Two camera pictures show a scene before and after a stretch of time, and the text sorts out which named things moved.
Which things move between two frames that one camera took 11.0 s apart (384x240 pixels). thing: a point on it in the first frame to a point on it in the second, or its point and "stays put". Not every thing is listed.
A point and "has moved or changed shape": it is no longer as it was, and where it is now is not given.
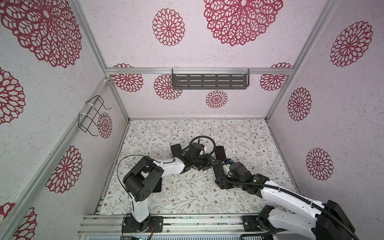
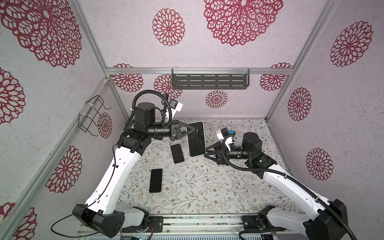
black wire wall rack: [85, 118] stays put
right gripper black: [222, 180] to [224, 154]
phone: [175, 149] stays put
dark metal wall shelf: [188, 79] stays put
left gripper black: [208, 162] to [175, 130]
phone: [220, 153] has moved or changed shape
